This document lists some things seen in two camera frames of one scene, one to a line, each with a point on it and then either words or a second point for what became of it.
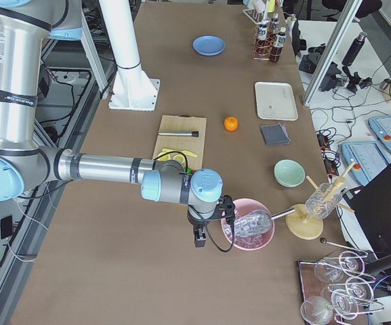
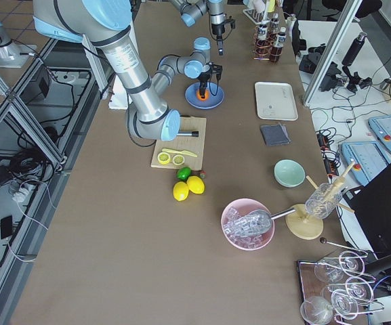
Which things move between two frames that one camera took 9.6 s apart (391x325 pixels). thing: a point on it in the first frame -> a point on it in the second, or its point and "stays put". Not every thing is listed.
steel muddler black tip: [180, 133] stays put
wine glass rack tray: [336, 289] stays put
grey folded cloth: [274, 135] stays put
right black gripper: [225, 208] -> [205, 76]
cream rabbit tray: [276, 101] stays put
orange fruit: [231, 123] -> [206, 95]
